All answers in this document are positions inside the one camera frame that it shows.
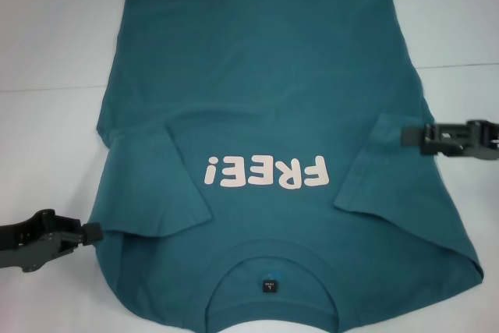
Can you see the right gripper black short finger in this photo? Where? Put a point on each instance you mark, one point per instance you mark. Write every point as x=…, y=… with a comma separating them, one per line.
x=440, y=150

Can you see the right gripper black long finger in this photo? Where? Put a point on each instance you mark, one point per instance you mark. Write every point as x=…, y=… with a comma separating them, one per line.
x=411, y=136

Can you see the left gripper black slim finger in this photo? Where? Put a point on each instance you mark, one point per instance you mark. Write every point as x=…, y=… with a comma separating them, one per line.
x=91, y=231

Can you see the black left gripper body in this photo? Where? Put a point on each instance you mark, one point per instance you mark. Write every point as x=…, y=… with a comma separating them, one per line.
x=23, y=243

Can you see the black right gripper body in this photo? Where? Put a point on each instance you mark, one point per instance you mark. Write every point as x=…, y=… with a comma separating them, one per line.
x=485, y=140

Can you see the teal t-shirt with FREE print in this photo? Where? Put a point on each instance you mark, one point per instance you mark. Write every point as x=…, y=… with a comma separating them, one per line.
x=249, y=75

